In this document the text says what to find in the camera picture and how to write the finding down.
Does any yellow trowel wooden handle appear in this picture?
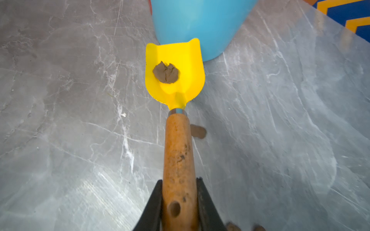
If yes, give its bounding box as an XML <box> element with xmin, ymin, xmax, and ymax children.
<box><xmin>145</xmin><ymin>38</ymin><xmax>205</xmax><ymax>231</ymax></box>

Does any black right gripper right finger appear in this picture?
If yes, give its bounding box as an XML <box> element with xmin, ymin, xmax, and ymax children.
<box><xmin>196</xmin><ymin>178</ymin><xmax>227</xmax><ymax>231</ymax></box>

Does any light blue plastic bucket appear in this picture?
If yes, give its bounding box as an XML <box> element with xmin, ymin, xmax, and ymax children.
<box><xmin>148</xmin><ymin>0</ymin><xmax>257</xmax><ymax>61</ymax></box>

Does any brown soil clump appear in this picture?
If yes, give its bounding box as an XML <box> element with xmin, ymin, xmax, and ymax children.
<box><xmin>225</xmin><ymin>222</ymin><xmax>241</xmax><ymax>231</ymax></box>
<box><xmin>190</xmin><ymin>124</ymin><xmax>207</xmax><ymax>139</ymax></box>

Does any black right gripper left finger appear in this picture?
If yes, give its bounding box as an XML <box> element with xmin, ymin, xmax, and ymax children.
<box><xmin>133</xmin><ymin>180</ymin><xmax>162</xmax><ymax>231</ymax></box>

